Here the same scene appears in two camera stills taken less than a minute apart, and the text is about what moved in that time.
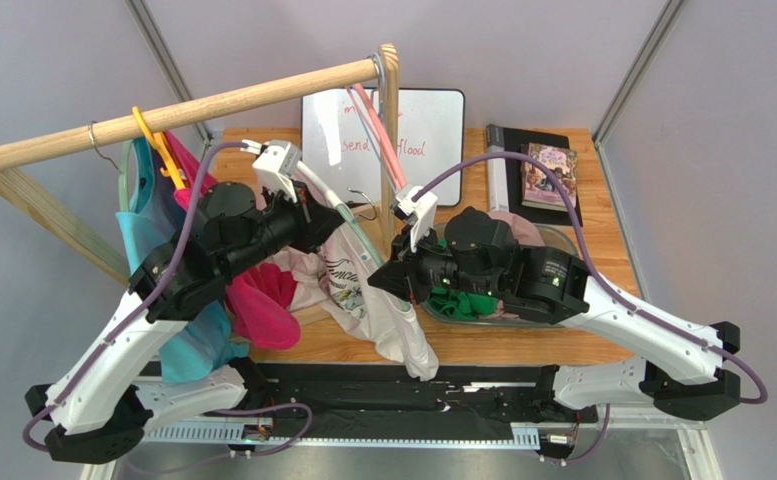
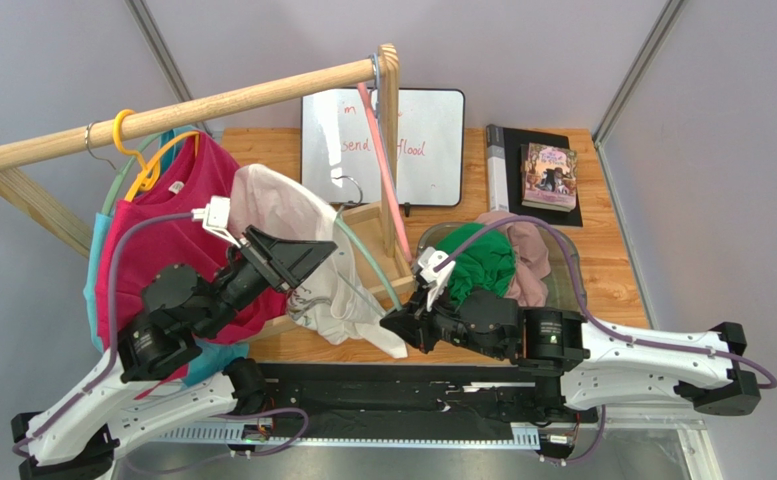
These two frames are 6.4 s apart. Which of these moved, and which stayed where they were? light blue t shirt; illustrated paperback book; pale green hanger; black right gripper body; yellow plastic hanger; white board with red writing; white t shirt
Moved: pale green hanger; black right gripper body; yellow plastic hanger; white t shirt; light blue t shirt
Stayed: illustrated paperback book; white board with red writing
